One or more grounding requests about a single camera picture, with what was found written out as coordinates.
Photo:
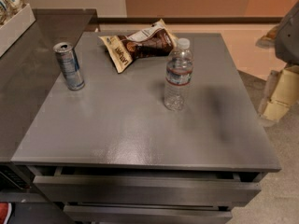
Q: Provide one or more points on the grey lower drawer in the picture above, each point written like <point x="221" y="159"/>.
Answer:
<point x="142" y="215"/>

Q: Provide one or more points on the grey upper drawer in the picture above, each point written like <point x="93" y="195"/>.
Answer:
<point x="147" y="187"/>

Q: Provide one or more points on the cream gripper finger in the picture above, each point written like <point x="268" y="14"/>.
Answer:
<point x="285" y="94"/>
<point x="270" y="85"/>

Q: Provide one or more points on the grey drawer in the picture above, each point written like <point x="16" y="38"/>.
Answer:
<point x="142" y="215"/>
<point x="147" y="187"/>

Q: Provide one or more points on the red white object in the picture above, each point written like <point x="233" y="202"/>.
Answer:
<point x="5" y="212"/>

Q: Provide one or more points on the brown cream chip bag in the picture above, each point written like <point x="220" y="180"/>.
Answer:
<point x="153" y="41"/>

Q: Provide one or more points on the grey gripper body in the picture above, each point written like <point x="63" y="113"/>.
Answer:
<point x="288" y="46"/>

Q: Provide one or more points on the snack packets in box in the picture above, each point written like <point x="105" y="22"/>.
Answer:
<point x="9" y="8"/>

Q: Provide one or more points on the silver blue redbull can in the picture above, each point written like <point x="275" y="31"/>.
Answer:
<point x="68" y="62"/>

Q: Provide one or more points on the white snack box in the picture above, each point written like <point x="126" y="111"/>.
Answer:
<point x="13" y="29"/>

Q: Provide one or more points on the clear plastic water bottle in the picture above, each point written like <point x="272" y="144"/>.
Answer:
<point x="178" y="75"/>

